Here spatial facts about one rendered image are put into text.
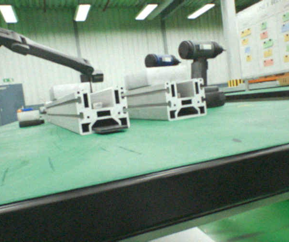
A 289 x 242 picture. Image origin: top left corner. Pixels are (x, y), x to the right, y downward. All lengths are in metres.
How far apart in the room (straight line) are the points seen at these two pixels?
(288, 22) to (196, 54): 3.07
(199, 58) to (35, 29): 12.01
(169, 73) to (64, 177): 0.49
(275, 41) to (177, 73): 3.38
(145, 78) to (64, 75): 11.76
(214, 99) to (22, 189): 0.74
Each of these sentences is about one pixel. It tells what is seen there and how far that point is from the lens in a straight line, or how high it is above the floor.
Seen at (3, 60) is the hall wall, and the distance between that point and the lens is 12.57.
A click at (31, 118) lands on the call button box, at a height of 0.81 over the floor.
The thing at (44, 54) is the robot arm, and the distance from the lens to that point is 1.35.
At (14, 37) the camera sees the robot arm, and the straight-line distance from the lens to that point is 1.31.
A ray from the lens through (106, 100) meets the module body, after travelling 0.58.
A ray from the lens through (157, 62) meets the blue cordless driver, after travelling 1.02.
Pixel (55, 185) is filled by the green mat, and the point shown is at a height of 0.78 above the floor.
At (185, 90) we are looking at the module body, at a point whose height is 0.84.
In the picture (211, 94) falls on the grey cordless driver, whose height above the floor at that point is 0.82.
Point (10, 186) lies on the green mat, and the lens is 0.23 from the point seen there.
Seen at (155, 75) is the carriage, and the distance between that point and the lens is 0.65.
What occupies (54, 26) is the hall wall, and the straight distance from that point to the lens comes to 12.80.
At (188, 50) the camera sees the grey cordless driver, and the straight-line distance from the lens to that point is 0.85.
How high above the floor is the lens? 0.83
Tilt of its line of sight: 4 degrees down
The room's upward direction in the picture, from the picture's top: 7 degrees counter-clockwise
